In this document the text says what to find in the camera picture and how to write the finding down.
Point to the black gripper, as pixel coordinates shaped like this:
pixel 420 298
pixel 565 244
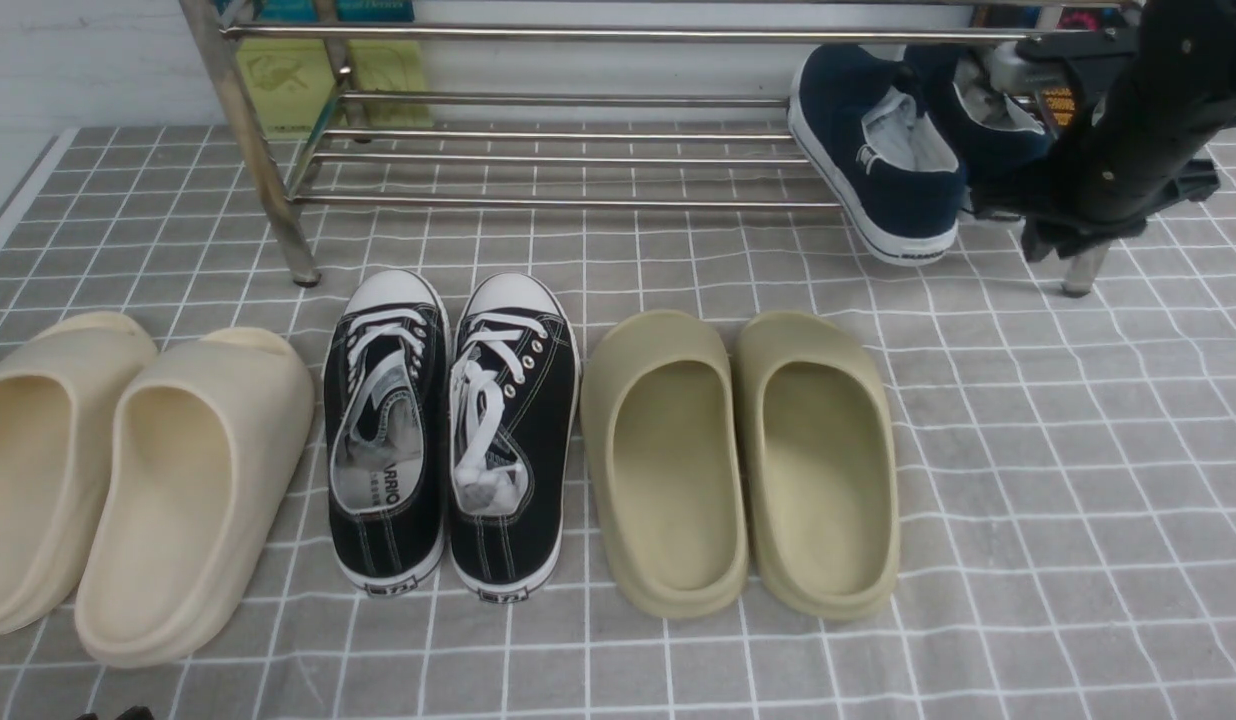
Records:
pixel 1151 101

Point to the navy slip-on shoe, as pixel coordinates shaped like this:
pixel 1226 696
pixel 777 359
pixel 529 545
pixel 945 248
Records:
pixel 864 124
pixel 987 129

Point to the yellow-green box behind rack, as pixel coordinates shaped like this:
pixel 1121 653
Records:
pixel 290 80

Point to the stainless steel shoe rack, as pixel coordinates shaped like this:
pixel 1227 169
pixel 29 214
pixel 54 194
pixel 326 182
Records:
pixel 218 29

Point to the black box orange text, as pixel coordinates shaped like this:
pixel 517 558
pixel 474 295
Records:
pixel 1057 107

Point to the grey checked floor cloth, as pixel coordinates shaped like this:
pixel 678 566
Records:
pixel 1067 466

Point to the olive green slipper, right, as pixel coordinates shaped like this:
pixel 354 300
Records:
pixel 818 452

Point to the olive green slipper,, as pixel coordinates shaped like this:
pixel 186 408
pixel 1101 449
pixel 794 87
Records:
pixel 818 452
pixel 657 423

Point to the olive green slipper, left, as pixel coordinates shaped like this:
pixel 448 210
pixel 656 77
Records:
pixel 657 423

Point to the black canvas sneaker, right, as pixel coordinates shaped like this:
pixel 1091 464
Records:
pixel 513 395

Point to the black canvas sneaker,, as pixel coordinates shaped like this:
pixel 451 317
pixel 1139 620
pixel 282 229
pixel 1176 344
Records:
pixel 386 375
pixel 513 395

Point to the black canvas sneaker, left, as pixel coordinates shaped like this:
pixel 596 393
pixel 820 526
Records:
pixel 386 375

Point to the cream slipper,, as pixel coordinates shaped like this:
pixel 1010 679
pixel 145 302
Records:
pixel 58 396
pixel 205 443

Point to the cream slipper, far left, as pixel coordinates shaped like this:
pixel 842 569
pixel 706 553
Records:
pixel 58 396

